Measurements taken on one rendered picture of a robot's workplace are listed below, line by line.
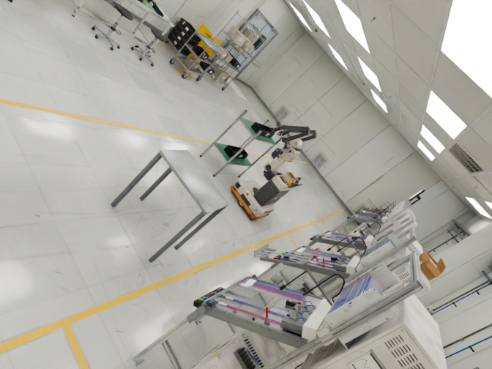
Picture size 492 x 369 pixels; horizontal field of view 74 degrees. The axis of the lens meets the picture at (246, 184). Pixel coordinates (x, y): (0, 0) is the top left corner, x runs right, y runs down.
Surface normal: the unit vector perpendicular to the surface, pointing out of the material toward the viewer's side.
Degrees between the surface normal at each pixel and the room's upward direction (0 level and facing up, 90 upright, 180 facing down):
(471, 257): 90
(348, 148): 90
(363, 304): 90
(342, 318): 90
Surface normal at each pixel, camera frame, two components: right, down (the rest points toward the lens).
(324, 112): -0.45, 0.00
